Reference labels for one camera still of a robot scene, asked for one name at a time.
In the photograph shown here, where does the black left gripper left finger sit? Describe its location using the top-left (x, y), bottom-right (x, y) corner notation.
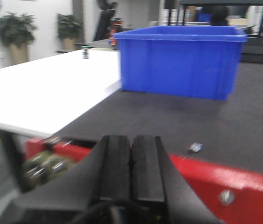
top-left (0, 135), bottom-right (130, 224)

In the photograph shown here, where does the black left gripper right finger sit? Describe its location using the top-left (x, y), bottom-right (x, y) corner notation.
top-left (132, 135), bottom-right (222, 224)

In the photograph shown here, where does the black conveyor belt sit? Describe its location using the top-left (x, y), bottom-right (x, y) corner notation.
top-left (57, 63), bottom-right (263, 173)

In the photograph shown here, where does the blue bin on conveyor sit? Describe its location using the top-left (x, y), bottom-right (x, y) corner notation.
top-left (114, 26), bottom-right (248, 100)

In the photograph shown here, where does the white table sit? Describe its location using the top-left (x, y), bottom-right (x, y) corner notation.
top-left (0, 49), bottom-right (121, 138)

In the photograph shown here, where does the potted plant right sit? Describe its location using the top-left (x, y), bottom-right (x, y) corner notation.
top-left (57, 14), bottom-right (82, 50)

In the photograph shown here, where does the potted plant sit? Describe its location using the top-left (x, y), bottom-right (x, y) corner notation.
top-left (0, 11), bottom-right (37, 65)
top-left (57, 14), bottom-right (82, 50)

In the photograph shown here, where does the potted plant left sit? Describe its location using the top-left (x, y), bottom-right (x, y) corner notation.
top-left (0, 11), bottom-right (37, 65)

